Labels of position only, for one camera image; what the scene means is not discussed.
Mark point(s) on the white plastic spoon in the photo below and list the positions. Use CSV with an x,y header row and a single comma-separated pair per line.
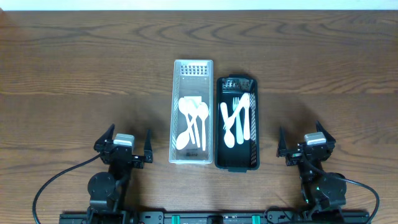
x,y
182,105
203,113
228,136
183,139
192,110

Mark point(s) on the clear perforated plastic basket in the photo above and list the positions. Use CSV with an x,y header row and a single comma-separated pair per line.
x,y
191,78

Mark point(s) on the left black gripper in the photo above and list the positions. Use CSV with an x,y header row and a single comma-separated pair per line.
x,y
123,153

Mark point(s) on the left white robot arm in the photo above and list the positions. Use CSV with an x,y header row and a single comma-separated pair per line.
x,y
108,189

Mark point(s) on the black mounting rail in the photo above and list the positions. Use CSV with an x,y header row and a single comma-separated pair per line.
x,y
271,215

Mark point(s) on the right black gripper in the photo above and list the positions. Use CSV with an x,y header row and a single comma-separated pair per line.
x,y
306,152

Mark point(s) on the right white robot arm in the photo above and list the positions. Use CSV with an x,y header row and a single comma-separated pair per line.
x,y
322,191

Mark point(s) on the black perforated plastic basket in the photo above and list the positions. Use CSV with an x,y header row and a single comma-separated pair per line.
x,y
242,157

